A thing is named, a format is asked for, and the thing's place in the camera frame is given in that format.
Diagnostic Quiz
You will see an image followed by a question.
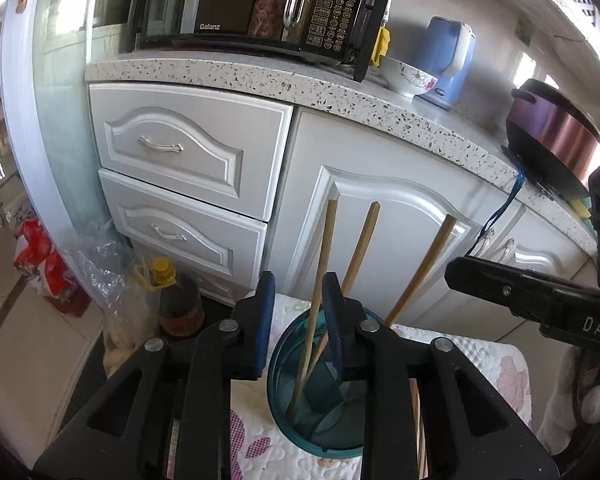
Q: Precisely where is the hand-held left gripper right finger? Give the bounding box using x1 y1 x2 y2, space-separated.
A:
321 272 561 480

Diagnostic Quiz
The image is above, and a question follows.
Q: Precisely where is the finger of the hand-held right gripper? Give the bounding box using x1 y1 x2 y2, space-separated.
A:
444 256 600 321

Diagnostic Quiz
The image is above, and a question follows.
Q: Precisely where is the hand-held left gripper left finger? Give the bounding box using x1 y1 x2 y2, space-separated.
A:
32 271 277 480

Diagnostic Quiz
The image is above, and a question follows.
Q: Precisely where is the long bamboo chopstick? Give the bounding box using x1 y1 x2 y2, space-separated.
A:
384 214 458 328
305 201 382 376
286 199 339 423

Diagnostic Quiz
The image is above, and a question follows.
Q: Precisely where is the teal plastic utensil holder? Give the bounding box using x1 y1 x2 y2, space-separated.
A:
266 307 396 458

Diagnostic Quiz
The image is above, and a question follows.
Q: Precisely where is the yellow green cloth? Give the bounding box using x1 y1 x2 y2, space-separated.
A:
569 196 595 220

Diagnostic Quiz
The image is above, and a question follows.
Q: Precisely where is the narrow white cabinet door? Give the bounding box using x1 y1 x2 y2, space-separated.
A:
472 205 598 331

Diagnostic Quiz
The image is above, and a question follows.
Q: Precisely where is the low white drawer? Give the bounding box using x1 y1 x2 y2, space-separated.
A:
130 240 258 308

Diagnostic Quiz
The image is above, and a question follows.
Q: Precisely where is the printed quilted mat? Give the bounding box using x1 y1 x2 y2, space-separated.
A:
162 292 533 480

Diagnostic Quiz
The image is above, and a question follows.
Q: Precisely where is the cooking oil bottle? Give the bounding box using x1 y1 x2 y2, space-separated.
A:
135 256 206 338

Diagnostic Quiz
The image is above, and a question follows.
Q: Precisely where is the medium white drawer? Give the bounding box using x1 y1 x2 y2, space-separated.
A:
98 169 268 293

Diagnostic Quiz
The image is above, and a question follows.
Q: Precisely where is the purple electric pot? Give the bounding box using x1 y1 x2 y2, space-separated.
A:
502 78 600 201

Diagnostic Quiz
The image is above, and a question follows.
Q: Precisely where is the clear plastic bag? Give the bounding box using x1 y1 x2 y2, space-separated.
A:
65 230 161 376

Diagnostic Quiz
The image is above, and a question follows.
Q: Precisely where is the large white drawer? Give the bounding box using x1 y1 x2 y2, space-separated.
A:
89 82 295 221

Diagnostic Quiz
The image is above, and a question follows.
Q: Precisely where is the white floral bowl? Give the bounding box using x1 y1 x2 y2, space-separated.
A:
380 55 440 100

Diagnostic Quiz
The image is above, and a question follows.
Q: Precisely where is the red plastic bag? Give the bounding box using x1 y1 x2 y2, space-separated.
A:
14 219 91 317

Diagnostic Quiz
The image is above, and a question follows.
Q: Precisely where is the blue electric kettle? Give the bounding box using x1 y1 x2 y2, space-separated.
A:
412 16 477 111

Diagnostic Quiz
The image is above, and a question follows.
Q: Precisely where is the speckled stone countertop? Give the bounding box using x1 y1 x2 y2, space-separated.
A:
85 52 600 256

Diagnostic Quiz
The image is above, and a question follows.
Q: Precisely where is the white-framed glass door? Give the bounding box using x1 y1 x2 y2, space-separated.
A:
0 0 131 281

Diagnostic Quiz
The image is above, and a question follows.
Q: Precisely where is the black microwave oven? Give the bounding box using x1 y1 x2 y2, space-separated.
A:
130 0 403 83

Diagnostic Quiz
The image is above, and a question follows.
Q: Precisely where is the blue cord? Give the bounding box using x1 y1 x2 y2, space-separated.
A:
467 160 526 256

